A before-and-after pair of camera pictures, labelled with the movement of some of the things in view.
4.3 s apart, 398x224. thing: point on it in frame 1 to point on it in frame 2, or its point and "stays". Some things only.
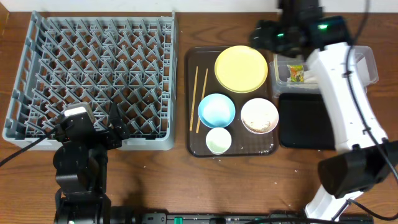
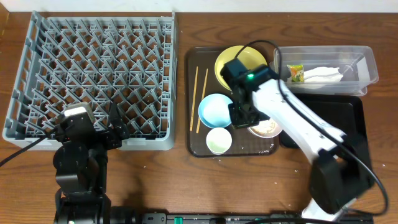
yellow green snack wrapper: (296, 73) stays
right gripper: (258, 35) to (237, 122)
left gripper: (94, 134) stays
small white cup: (218, 140) stays
